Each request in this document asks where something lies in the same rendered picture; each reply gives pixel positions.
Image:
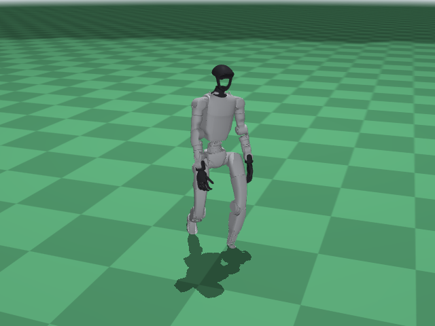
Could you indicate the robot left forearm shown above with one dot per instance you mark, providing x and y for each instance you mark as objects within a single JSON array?
[{"x": 245, "y": 145}]

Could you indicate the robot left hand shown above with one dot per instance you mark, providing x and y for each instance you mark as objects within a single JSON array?
[{"x": 249, "y": 168}]

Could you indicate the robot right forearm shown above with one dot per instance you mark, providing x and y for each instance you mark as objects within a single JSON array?
[{"x": 198, "y": 148}]

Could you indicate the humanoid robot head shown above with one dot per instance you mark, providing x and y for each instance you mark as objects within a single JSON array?
[{"x": 222, "y": 72}]

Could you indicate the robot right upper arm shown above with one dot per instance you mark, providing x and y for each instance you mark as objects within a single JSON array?
[{"x": 198, "y": 105}]

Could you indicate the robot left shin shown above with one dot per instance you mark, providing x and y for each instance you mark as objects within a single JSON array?
[{"x": 235, "y": 223}]

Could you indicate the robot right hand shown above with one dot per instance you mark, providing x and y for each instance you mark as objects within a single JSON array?
[{"x": 202, "y": 178}]

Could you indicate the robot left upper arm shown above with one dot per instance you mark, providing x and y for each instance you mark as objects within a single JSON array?
[{"x": 239, "y": 114}]

